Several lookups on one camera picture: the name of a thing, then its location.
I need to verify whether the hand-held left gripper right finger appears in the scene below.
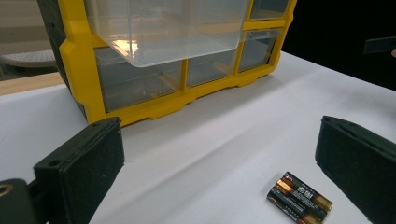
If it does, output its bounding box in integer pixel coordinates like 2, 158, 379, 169
315, 115, 396, 224

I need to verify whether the black gold battery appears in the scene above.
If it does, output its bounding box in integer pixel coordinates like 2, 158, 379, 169
266, 186, 326, 224
281, 171, 334, 213

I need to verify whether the group of clear organizer drawers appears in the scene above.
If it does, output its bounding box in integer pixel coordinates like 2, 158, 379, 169
93, 0, 290, 113

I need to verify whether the light wooden table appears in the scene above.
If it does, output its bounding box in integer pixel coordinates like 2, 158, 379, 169
0, 72, 65, 97

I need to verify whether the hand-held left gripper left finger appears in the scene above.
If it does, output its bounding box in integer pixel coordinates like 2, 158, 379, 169
33, 117, 125, 224

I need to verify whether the yellow black organizer cabinet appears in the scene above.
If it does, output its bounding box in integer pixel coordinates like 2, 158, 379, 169
36, 0, 298, 128

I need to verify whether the clear plastic drawer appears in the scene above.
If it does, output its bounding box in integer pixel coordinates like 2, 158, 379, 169
83, 0, 251, 68

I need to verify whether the white perforated stool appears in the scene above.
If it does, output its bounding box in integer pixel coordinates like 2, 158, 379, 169
0, 49, 58, 68

